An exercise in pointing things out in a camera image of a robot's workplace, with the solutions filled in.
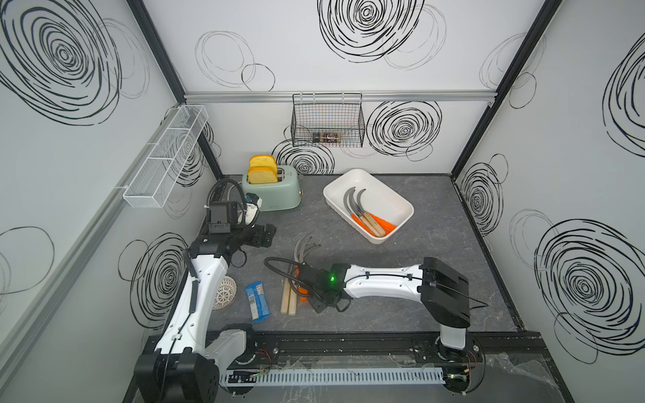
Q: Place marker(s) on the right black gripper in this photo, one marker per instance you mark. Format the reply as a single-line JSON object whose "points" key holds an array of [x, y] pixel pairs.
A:
{"points": [[317, 306]]}

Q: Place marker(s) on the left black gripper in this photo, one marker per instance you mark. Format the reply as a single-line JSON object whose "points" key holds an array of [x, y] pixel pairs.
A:
{"points": [[257, 240]]}

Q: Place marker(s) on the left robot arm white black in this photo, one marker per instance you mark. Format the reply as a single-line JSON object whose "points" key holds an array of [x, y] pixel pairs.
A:
{"points": [[183, 367]]}

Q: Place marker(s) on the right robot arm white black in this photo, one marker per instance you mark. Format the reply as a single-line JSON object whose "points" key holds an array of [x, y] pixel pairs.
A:
{"points": [[442, 290]]}

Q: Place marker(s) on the white rectangular storage box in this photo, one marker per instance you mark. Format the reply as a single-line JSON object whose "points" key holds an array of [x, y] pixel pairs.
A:
{"points": [[379, 200]]}

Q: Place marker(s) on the white round sink strainer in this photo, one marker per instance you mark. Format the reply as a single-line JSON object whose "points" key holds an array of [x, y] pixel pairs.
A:
{"points": [[225, 294]]}

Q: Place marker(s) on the blue snack packet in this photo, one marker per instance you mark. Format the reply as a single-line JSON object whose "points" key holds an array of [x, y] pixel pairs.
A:
{"points": [[259, 308]]}

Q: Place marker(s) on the front yellow toast slice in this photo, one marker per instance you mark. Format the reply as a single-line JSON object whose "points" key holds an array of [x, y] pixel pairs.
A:
{"points": [[262, 175]]}

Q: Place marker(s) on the yellow toast slice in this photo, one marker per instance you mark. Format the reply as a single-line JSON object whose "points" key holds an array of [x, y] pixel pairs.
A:
{"points": [[263, 160], [262, 175]]}

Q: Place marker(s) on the mint green toaster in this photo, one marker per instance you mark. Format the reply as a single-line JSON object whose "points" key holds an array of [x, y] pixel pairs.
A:
{"points": [[285, 194]]}

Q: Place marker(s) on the rear yellow toast slice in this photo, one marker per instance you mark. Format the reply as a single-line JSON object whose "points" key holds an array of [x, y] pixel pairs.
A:
{"points": [[263, 160]]}

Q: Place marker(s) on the small jar in basket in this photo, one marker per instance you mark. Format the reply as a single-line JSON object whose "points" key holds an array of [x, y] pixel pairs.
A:
{"points": [[326, 138]]}

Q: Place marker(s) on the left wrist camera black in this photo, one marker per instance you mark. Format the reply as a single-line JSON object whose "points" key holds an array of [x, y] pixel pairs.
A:
{"points": [[223, 216]]}

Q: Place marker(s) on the white mesh wall shelf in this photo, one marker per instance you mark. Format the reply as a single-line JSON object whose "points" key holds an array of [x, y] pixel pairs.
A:
{"points": [[154, 181]]}

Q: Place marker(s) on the white slotted cable duct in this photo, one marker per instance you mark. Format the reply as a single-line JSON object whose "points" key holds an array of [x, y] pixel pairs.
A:
{"points": [[333, 377]]}

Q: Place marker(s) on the black wire wall basket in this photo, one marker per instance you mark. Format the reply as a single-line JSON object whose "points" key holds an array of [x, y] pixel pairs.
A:
{"points": [[334, 112]]}

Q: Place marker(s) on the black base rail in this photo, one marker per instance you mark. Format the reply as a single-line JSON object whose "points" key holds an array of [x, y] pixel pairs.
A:
{"points": [[268, 347]]}

